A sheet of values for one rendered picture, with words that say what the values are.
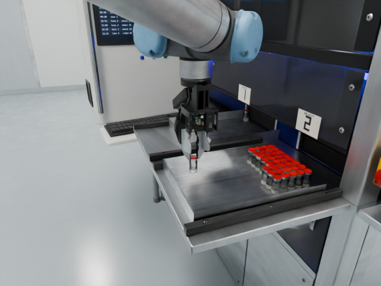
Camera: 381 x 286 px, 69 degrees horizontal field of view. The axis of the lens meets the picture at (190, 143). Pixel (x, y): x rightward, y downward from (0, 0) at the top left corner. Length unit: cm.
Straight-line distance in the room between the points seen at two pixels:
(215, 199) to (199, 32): 42
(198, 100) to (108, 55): 80
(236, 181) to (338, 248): 31
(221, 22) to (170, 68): 108
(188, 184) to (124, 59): 81
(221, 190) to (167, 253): 112
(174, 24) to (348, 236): 65
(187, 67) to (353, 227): 54
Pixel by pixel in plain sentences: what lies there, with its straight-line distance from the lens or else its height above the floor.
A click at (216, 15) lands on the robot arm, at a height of 128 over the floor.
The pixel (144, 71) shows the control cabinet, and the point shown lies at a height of 105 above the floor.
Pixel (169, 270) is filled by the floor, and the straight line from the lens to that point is 170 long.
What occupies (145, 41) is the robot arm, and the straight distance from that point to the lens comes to 52.
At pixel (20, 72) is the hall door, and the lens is 610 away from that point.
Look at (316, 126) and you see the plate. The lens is 79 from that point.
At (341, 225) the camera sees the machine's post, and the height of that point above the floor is 81.
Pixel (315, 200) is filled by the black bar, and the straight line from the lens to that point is 72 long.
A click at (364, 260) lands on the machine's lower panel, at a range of 94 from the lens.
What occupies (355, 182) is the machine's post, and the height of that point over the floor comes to 94.
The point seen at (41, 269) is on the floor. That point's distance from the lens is 190.
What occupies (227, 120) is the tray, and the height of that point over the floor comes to 88.
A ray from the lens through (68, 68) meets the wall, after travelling 600.
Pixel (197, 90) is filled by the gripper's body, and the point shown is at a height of 114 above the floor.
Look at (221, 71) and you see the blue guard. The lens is 124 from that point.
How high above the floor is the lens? 128
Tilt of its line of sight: 24 degrees down
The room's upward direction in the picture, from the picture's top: straight up
